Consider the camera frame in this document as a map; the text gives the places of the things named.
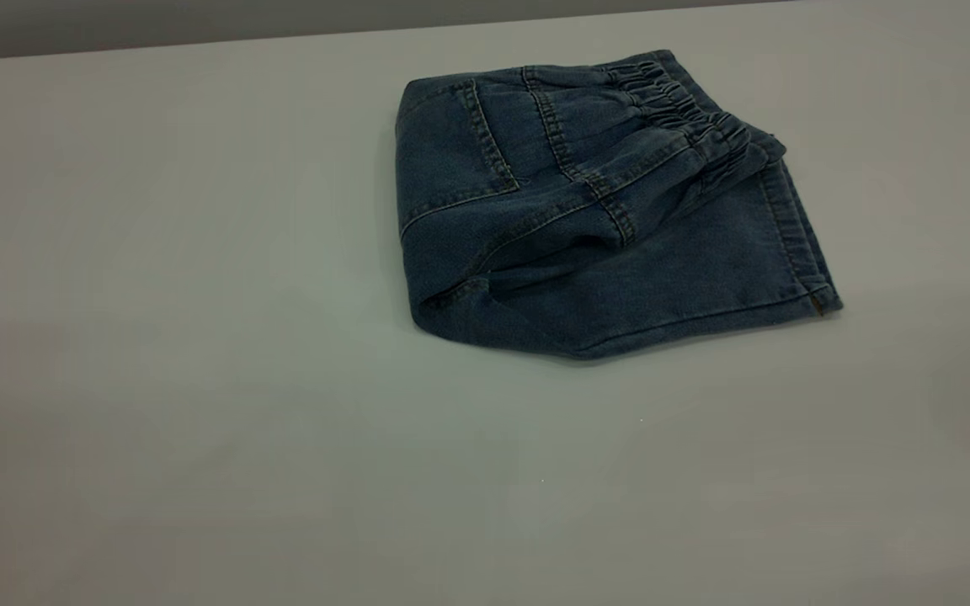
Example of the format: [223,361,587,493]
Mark blue denim kids pants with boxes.
[394,48,845,360]

